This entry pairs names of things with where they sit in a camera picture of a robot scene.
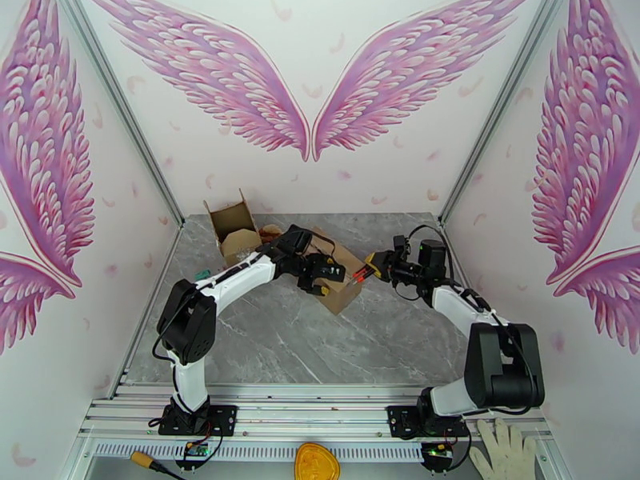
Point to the short taped cardboard box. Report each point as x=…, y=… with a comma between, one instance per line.
x=340, y=298

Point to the brown plush toy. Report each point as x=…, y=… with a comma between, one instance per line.
x=271, y=234

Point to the long taped cardboard box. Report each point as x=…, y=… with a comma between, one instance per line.
x=240, y=243

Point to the small green item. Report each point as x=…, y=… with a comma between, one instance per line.
x=202, y=276

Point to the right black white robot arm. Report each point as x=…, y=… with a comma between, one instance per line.
x=500, y=363

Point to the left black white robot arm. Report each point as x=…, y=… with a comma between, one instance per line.
x=187, y=318

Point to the yellow round plastic object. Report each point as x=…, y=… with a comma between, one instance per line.
x=316, y=461

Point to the right small circuit board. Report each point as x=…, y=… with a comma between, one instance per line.
x=437, y=449

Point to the small circuit board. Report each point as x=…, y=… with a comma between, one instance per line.
x=196, y=449
x=437, y=449

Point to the white work glove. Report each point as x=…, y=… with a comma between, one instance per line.
x=505, y=451

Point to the left small circuit board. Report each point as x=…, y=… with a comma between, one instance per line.
x=196, y=449

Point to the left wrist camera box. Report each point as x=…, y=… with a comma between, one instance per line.
x=331, y=271

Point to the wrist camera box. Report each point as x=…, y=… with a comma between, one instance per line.
x=401, y=245
x=331, y=271

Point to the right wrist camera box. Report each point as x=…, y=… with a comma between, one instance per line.
x=401, y=245

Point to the aluminium rail base frame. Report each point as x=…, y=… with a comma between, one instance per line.
x=310, y=408

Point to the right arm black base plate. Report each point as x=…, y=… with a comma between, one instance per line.
x=400, y=421

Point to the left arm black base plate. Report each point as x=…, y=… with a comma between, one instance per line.
x=225, y=418

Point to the aluminium corner post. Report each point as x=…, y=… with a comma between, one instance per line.
x=124, y=107
x=500, y=107

